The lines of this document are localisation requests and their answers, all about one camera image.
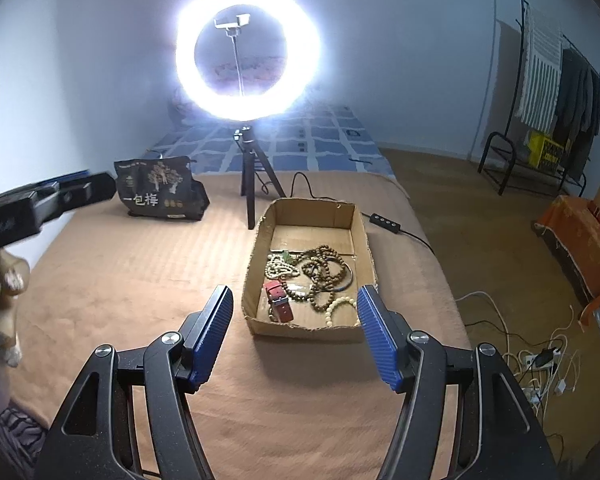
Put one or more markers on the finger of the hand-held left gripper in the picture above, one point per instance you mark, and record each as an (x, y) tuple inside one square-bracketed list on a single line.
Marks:
[(95, 190), (70, 176)]

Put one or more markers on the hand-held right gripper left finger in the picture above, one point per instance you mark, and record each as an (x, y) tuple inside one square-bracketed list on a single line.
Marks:
[(210, 340)]

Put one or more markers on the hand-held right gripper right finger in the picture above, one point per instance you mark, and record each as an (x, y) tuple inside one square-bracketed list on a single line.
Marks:
[(380, 340)]

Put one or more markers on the cardboard box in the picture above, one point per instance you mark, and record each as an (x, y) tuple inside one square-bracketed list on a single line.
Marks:
[(310, 232)]

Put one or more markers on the person's left hand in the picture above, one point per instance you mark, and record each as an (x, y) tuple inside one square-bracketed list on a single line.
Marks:
[(2, 305)]

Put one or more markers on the black printed snack bag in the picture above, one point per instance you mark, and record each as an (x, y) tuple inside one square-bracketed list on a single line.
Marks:
[(155, 190)]

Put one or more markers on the blue bangle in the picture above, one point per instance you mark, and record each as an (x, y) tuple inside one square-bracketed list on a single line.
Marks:
[(352, 277)]

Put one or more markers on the black inline light controller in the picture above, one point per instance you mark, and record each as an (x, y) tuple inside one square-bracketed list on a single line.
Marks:
[(386, 222)]

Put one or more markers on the white power strip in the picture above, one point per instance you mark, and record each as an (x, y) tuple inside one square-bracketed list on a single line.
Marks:
[(530, 360)]

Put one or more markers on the black tripod stand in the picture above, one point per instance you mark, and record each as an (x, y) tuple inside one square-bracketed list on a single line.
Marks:
[(250, 185)]

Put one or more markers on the blue checkered blanket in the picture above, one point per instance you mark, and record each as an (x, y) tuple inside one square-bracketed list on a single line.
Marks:
[(325, 145)]

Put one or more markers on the phone holder clamp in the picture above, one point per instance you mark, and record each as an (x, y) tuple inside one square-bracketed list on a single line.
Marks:
[(232, 21)]

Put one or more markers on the zebra striped cloth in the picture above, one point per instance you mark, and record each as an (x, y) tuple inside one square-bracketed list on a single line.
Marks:
[(15, 440)]

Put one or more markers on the orange covered furniture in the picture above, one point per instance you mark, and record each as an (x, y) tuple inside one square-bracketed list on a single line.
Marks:
[(580, 240)]

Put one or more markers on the black metal clothes rack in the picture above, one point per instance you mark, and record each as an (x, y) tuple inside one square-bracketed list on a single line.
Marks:
[(500, 133)]

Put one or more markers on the yellow crate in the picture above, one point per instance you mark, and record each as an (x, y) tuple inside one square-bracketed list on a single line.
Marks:
[(542, 147)]

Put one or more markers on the dark hanging clothes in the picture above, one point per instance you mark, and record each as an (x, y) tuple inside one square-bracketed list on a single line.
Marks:
[(577, 105)]

